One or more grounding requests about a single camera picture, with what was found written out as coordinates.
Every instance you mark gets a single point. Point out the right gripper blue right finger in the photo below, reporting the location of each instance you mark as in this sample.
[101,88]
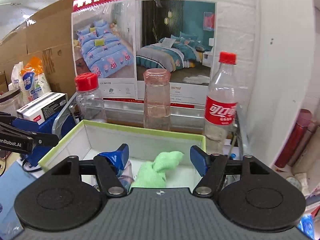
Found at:
[212,170]

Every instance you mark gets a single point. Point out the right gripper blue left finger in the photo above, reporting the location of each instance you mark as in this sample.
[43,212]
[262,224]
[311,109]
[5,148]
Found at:
[109,171]

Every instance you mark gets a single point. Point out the grey blue patterned cloth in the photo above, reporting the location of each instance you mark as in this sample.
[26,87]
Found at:
[127,178]

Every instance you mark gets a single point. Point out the green towel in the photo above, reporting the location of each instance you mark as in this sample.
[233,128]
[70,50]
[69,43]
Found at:
[152,174]

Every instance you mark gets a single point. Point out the green cardboard box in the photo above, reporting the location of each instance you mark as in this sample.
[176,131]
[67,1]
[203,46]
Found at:
[182,176]

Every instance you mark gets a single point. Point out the blue sealer machine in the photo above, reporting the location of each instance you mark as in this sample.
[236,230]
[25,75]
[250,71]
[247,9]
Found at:
[46,127]

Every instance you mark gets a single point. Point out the tall clear plastic jar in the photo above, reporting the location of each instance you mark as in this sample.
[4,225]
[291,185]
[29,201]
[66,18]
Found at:
[11,101]

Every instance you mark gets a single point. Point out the black white small carton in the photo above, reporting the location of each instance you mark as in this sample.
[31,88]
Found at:
[42,108]

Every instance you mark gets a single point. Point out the blue table cloth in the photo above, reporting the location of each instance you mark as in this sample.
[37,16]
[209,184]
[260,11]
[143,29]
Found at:
[13,181]

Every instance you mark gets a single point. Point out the cola plastic bottle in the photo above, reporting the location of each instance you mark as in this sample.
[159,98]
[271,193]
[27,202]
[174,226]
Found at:
[221,103]

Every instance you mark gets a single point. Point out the red cap clear jar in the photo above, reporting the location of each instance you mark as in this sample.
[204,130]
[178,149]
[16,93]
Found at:
[89,97]

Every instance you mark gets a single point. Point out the red thermos bottle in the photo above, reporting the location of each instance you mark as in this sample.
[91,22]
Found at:
[303,121]

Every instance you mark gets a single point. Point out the blue tissue pack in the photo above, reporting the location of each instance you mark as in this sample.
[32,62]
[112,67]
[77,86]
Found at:
[306,226]

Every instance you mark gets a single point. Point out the bedding poster calendar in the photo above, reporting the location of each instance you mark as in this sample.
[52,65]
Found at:
[121,40]

